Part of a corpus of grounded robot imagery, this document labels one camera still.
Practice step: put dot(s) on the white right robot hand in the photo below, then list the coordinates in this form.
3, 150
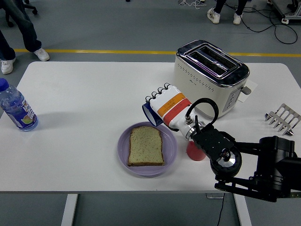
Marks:
171, 106

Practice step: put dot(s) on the blue enamel cup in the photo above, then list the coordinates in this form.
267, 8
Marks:
149, 115

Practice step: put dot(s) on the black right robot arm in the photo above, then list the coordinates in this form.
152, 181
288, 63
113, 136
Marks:
270, 160

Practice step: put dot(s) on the bread slice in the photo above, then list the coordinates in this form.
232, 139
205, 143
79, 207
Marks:
145, 148

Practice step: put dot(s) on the red enamel cup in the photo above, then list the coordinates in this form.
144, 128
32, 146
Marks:
195, 153

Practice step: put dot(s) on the cream and chrome toaster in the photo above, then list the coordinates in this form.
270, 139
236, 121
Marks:
200, 80

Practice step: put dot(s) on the purple plate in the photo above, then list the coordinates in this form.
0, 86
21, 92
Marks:
170, 146

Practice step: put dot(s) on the white paper card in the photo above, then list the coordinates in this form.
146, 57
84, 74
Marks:
252, 84

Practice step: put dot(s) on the grey table control box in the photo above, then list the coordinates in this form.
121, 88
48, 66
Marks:
212, 196

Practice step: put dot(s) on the person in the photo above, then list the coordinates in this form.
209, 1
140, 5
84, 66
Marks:
214, 15
26, 28

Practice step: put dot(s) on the metal toast rack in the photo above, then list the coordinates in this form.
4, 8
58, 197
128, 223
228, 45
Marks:
284, 113

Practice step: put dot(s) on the white table leg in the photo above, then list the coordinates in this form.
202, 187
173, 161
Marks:
243, 212
69, 209

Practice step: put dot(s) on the white power strip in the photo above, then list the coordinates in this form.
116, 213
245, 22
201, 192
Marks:
285, 20

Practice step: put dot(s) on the plastic bottle with blue cap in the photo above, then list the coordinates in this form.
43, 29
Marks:
16, 108

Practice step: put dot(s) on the black office chair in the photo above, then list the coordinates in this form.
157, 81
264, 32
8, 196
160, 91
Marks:
33, 9

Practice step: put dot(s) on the metal equipment frame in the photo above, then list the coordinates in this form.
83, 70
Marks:
292, 14

